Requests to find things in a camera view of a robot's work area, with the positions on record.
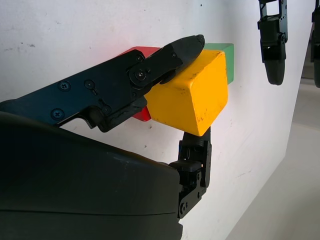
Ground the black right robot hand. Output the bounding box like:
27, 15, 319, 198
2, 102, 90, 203
0, 34, 213, 240

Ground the yellow wooden block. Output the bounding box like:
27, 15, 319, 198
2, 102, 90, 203
144, 49, 230, 137

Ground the green wooden block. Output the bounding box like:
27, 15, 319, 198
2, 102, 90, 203
203, 42, 235, 85

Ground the red wooden block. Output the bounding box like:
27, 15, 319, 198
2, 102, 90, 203
119, 46, 161, 123

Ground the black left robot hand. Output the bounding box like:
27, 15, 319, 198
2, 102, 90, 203
257, 0, 320, 89

